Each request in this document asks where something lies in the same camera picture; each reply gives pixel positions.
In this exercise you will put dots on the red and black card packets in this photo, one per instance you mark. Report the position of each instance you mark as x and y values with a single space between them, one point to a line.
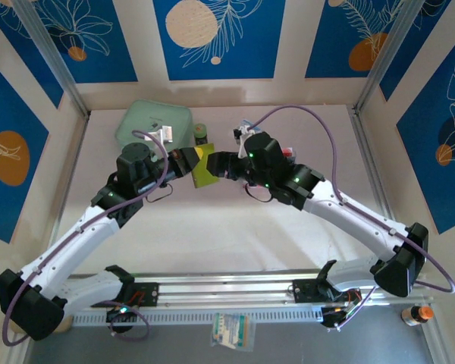
290 153

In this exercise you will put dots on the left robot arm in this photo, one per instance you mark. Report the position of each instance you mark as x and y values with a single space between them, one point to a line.
79 237

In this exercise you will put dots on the green bottle black label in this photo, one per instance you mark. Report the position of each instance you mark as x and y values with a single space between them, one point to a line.
200 130

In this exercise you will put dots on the mint green zip pouch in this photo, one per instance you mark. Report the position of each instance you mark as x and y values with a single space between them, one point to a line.
144 117

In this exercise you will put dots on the clear bag with packets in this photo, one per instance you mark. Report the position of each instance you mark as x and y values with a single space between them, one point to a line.
233 330

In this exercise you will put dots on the beige foam block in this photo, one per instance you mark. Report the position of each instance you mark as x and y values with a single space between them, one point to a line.
68 325

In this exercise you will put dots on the brown bottle orange cap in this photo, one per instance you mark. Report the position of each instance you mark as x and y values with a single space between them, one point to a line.
413 315

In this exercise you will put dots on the aluminium table edge rail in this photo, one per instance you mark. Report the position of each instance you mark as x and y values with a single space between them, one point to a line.
371 163
74 159

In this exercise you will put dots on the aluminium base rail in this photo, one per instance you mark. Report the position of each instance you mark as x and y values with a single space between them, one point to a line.
227 288

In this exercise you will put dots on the aluminium frame post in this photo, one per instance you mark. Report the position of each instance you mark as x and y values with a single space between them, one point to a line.
54 57
386 57

